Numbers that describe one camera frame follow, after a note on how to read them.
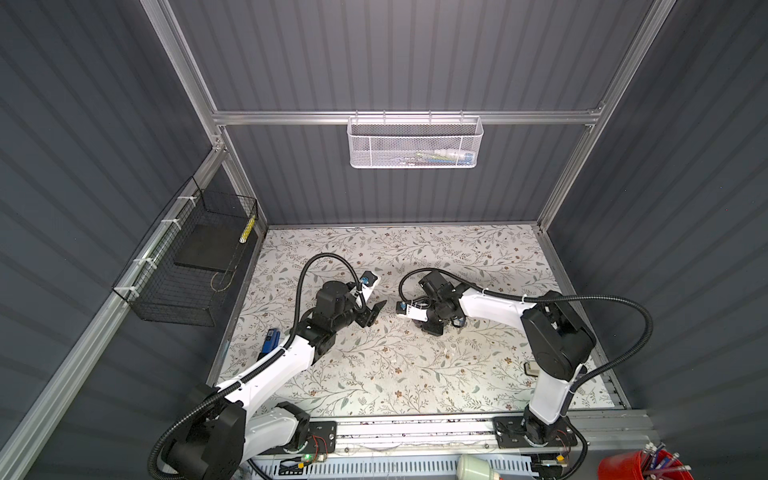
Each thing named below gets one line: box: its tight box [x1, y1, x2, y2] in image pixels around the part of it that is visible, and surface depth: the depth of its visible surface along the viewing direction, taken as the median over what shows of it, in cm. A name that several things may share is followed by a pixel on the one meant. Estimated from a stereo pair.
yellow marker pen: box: [239, 215, 256, 244], surface depth 83 cm
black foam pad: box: [174, 223, 255, 272], surface depth 79 cm
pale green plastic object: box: [456, 454, 494, 480], surface depth 64 cm
